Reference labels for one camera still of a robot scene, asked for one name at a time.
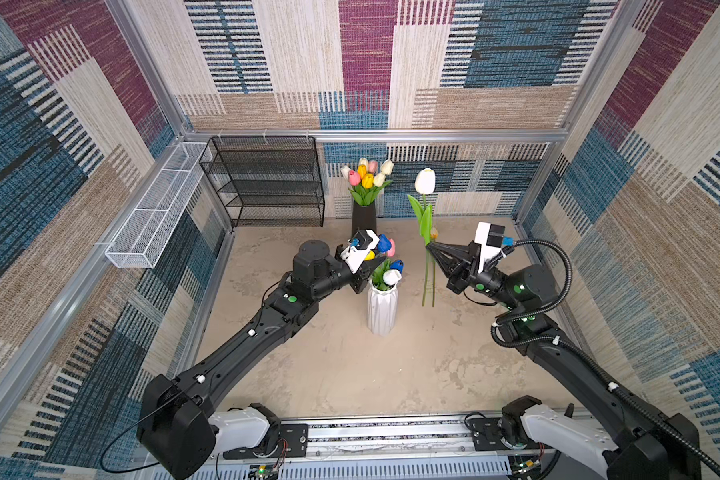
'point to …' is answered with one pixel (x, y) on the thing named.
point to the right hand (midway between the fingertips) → (427, 249)
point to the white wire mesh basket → (142, 237)
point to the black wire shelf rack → (267, 182)
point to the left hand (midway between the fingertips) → (380, 249)
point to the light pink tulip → (373, 166)
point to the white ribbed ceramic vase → (382, 310)
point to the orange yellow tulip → (361, 169)
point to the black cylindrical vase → (363, 217)
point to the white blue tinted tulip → (391, 276)
